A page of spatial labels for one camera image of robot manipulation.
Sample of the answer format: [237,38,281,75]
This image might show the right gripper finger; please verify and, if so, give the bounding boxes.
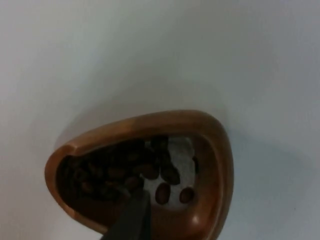
[99,187,152,240]

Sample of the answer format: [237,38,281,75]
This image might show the coffee beans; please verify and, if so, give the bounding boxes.
[59,136,201,205]

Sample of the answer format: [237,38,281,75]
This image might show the dark wooden cup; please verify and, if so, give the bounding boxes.
[44,109,235,240]

